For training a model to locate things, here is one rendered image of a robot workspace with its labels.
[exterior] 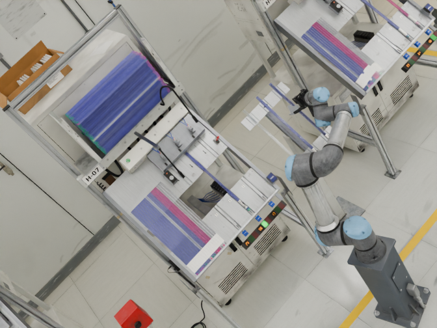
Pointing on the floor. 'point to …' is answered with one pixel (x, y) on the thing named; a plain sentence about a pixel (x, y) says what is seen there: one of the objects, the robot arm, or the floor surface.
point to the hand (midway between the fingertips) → (298, 106)
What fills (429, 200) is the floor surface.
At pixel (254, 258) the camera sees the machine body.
